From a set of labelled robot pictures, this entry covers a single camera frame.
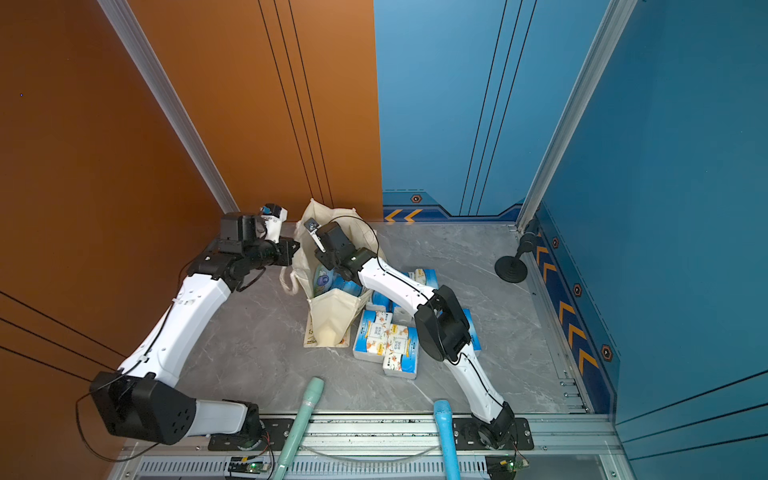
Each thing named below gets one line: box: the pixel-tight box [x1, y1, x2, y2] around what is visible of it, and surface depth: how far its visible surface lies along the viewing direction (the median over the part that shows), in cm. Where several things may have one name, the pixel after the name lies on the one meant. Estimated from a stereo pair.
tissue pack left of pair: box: [352, 309, 393, 364], surface depth 85 cm
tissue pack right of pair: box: [383, 324, 419, 380], surface depth 82 cm
